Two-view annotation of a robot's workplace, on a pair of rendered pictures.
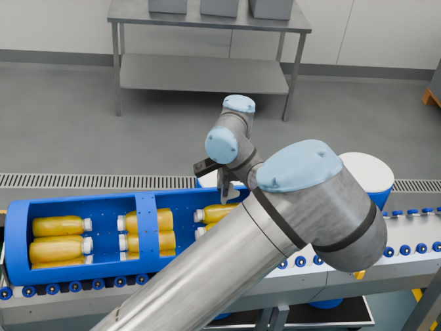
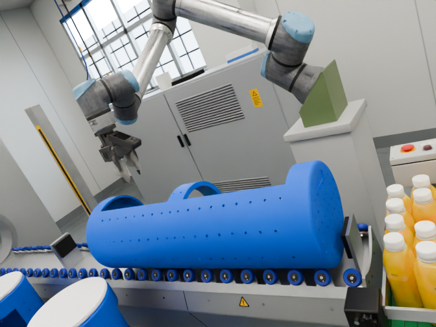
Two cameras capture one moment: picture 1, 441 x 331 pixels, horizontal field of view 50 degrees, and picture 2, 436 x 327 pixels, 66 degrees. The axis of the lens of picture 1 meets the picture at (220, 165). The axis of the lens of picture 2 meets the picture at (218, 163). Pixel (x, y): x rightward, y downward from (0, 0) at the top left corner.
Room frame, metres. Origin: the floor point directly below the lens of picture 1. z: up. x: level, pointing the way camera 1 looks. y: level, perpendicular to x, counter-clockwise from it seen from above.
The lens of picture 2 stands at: (1.66, 1.12, 1.58)
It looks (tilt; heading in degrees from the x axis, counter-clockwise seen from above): 17 degrees down; 231
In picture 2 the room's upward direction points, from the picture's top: 24 degrees counter-clockwise
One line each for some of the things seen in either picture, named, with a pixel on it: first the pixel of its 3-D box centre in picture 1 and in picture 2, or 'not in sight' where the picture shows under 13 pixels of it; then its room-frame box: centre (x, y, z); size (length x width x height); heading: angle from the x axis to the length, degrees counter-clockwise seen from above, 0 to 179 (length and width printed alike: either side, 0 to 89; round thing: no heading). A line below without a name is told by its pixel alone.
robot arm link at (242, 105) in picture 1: (237, 118); (91, 98); (1.13, -0.03, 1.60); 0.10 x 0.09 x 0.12; 167
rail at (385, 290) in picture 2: not in sight; (387, 249); (0.97, 0.76, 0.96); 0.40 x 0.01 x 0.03; 16
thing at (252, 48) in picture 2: not in sight; (242, 53); (-0.50, -0.72, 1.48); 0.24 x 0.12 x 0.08; 107
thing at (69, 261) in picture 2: not in sight; (67, 251); (1.36, -0.59, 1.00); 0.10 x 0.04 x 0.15; 16
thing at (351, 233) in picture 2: (8, 263); (352, 242); (0.99, 0.68, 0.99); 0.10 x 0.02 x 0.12; 16
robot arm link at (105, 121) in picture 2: not in sight; (102, 122); (1.14, -0.03, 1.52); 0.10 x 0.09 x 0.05; 16
